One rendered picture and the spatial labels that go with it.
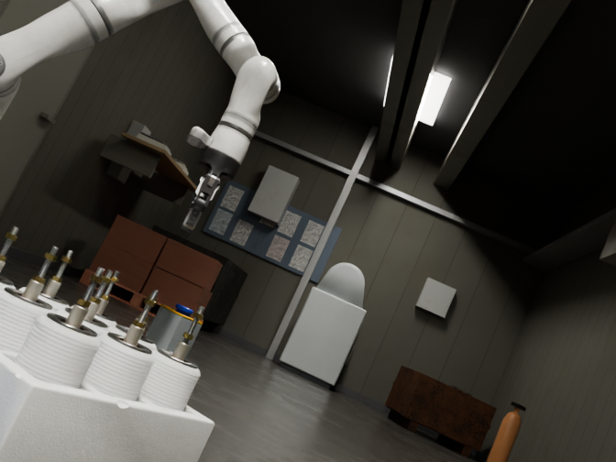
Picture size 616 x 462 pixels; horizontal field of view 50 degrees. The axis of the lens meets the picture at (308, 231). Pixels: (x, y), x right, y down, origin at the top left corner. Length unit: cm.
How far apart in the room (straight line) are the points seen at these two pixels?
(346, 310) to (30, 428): 662
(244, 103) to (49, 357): 59
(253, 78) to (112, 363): 58
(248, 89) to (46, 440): 70
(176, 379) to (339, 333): 635
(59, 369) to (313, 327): 655
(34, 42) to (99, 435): 75
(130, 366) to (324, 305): 646
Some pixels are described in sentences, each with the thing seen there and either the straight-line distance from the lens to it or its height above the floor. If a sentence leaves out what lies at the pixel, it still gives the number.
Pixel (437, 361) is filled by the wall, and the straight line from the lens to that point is 829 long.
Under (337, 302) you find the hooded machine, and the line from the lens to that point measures 745.
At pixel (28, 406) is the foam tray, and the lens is 92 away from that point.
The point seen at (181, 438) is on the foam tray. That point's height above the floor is 14.
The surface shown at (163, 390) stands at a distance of 113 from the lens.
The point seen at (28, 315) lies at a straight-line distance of 105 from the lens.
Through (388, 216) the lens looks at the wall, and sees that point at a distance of 842.
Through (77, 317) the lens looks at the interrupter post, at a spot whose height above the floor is 27.
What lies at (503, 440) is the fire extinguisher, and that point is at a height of 32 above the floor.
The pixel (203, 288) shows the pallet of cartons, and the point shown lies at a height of 42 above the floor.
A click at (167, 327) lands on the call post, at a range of 139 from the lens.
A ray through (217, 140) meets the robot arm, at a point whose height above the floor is 64.
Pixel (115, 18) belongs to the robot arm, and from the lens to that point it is 141.
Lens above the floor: 37
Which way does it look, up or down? 9 degrees up
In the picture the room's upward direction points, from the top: 25 degrees clockwise
